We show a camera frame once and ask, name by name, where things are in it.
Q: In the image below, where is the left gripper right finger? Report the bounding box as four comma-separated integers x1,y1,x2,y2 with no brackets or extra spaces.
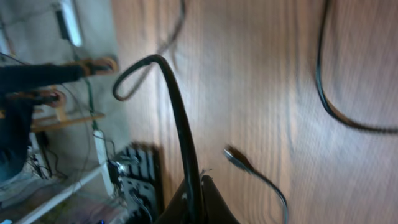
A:
201,175,239,224

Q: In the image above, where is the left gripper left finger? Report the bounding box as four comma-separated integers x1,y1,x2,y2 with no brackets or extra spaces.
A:
154,179,190,224

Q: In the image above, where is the black USB cable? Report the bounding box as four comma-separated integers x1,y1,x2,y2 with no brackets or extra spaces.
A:
314,0,398,134
112,54,205,224
223,146,289,224

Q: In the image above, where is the white power strip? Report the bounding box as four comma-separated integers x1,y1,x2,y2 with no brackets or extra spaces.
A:
93,130,114,197

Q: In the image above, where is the white shelf frame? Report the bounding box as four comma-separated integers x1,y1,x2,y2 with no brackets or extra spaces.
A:
16,165,105,224

